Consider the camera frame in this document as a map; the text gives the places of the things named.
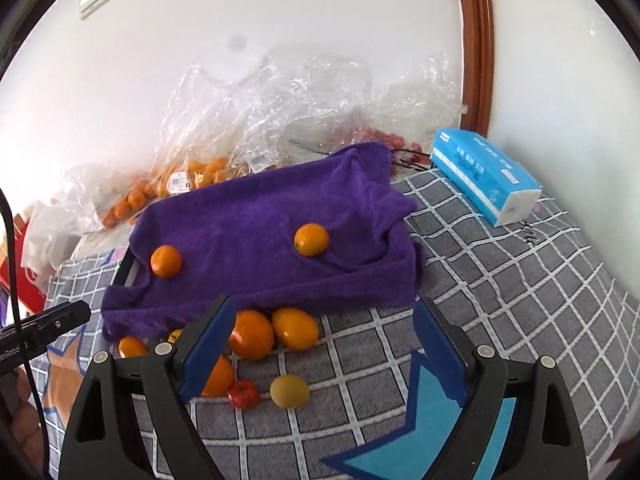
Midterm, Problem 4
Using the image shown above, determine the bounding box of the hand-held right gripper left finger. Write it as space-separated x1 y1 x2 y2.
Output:
57 294 237 480

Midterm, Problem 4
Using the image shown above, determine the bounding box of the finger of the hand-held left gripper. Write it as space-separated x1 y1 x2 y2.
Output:
22 301 93 346

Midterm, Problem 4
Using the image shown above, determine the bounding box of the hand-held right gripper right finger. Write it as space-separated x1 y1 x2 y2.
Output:
411 296 588 480

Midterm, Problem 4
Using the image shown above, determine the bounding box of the small orange tangerine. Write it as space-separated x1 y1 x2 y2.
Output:
118 336 149 359

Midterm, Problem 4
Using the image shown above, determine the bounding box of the yellow-green citrus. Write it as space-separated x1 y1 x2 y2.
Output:
270 374 311 409

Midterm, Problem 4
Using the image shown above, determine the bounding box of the person's left hand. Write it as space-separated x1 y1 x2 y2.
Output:
0 366 43 463

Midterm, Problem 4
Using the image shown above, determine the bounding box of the big deep orange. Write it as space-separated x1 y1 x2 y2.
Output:
227 310 276 361

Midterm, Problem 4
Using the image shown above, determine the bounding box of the small red tomato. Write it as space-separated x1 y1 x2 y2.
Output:
227 380 261 411

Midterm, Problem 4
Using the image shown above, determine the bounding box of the red paper bag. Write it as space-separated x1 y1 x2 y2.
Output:
0 210 51 313

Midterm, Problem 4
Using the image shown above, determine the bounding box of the white plastic bag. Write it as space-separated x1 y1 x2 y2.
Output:
20 199 97 282

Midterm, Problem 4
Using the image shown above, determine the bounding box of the yellow-orange oval orange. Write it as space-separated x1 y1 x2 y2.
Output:
271 307 320 351

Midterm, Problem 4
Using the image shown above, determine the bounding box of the medium round orange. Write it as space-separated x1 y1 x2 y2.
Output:
150 245 183 279

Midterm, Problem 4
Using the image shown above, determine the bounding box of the crumpled clear plastic bag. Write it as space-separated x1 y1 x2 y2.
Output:
59 162 166 232

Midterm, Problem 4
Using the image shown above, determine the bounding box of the purple towel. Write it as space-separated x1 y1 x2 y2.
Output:
101 142 427 344

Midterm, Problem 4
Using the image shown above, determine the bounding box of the pile of bagged tangerines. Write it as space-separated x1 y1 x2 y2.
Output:
102 180 162 229

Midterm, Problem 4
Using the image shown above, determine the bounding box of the large round orange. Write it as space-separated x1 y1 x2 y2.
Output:
293 223 331 258

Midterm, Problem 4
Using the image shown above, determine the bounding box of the pile of bagged yellow oranges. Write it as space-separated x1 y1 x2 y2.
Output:
162 156 232 196

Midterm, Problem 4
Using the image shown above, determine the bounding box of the blue tissue pack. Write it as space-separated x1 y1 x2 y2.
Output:
430 128 543 227

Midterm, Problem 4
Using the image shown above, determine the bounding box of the clear bag with label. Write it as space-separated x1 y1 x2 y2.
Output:
154 62 243 197

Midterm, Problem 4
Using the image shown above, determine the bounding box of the clear bag with barcode sticker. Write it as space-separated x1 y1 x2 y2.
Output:
232 50 306 177

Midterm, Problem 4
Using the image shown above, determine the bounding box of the large clear plastic bag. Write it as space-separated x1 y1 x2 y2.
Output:
300 52 467 161

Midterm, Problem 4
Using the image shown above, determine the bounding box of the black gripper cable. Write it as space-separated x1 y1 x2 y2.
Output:
0 187 53 480

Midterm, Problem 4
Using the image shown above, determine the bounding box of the black cord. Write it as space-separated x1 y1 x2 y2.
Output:
389 144 437 167

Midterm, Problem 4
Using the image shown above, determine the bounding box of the brown wooden door frame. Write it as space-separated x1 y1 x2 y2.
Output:
454 0 496 136

